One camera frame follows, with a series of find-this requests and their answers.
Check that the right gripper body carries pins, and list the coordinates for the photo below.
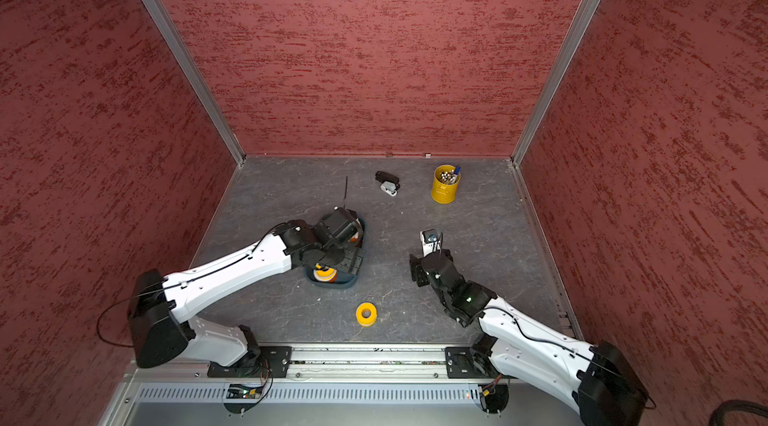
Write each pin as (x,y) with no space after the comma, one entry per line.
(417,270)

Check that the teal storage box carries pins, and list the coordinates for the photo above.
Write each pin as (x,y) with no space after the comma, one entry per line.
(348,267)

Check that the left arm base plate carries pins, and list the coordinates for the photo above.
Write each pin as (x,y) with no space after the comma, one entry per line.
(264,363)

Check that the aluminium front rail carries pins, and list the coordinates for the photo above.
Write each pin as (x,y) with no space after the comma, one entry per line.
(394,363)

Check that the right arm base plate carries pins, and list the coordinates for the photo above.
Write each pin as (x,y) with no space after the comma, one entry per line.
(464,362)

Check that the yellow tape roll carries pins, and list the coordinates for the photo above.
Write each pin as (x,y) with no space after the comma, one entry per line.
(325,275)
(366,314)

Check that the yellow pen cup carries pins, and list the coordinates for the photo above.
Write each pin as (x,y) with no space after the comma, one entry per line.
(446,179)

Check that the black white stapler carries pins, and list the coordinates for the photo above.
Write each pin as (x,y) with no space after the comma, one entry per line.
(389,183)

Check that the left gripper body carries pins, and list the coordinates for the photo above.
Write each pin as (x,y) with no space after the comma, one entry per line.
(335,254)

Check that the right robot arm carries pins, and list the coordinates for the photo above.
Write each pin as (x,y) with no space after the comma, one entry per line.
(596,381)

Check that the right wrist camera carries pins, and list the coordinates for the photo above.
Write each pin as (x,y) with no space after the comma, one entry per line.
(431,241)

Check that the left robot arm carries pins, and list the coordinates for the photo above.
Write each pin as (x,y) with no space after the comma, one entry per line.
(163,311)

